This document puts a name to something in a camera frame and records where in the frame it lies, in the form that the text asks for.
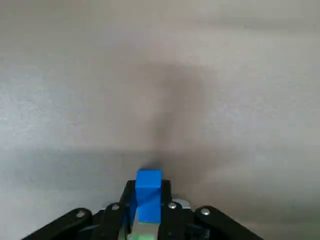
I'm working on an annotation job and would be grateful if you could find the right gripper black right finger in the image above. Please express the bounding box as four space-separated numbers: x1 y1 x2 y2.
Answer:
159 179 265 240

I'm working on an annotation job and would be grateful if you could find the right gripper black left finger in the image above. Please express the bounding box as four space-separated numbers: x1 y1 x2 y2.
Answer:
18 179 138 240

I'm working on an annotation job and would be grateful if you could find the small blue magnetic cube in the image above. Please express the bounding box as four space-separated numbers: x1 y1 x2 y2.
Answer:
135 169 163 208
136 204 161 224

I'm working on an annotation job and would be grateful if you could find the small green magnetic cube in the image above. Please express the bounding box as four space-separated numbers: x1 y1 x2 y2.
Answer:
131 232 158 240

